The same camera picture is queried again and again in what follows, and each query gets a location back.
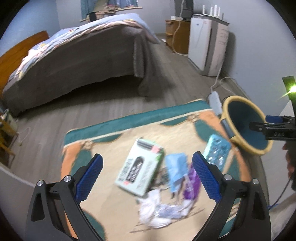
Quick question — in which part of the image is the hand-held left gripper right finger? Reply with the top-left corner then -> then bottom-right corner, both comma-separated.
192,151 -> 272,241

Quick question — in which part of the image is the blue face mask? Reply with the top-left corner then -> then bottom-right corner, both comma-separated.
165,152 -> 188,193

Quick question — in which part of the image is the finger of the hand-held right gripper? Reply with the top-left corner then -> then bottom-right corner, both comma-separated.
265,115 -> 290,124
249,121 -> 274,132

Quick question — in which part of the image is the wooden cabinet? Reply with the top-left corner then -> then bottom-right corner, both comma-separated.
165,19 -> 191,54

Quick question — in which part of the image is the white television cable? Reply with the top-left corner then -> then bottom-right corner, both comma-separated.
172,22 -> 189,56

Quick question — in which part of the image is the wooden nightstand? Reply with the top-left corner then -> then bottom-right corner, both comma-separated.
0,109 -> 19,168

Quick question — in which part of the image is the person's right hand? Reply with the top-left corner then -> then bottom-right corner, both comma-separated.
282,141 -> 296,179

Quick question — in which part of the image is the blue window curtain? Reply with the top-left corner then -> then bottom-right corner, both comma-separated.
80,0 -> 139,22

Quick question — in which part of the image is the purple plastic wrapper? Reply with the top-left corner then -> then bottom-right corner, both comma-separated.
182,163 -> 201,202

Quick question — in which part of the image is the patterned green beige rug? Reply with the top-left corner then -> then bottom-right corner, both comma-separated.
60,99 -> 269,241

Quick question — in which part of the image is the teal blister pack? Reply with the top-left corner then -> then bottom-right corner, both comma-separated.
203,134 -> 232,172

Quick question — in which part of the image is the white power strip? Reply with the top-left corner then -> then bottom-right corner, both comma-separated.
208,91 -> 223,114

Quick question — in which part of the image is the white wrapper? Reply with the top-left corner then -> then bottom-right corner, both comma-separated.
138,189 -> 193,229

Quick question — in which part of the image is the white power cable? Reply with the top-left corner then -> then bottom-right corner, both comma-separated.
210,67 -> 244,93

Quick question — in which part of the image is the light green cardboard box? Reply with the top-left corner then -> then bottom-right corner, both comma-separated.
115,138 -> 165,198

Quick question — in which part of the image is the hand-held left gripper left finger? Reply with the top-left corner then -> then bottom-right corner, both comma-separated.
26,153 -> 104,241

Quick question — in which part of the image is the white floor cable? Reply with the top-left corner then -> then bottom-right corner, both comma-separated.
18,126 -> 31,146

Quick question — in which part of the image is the white air purifier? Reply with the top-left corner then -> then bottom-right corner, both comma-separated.
187,13 -> 230,77

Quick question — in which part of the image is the yellow rimmed teal trash bin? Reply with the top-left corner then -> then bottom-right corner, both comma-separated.
221,96 -> 274,156

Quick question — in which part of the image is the wooden bed headboard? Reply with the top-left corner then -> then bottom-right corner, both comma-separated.
0,31 -> 50,93

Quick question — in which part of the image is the white router with antennas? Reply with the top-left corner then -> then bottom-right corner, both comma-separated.
202,5 -> 224,18

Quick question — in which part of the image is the bed with grey cover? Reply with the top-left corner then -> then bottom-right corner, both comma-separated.
2,23 -> 163,117

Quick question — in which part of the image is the light blue printed duvet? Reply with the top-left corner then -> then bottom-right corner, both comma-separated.
9,13 -> 161,81

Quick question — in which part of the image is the thin blue cable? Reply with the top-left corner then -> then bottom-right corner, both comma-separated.
268,175 -> 292,210

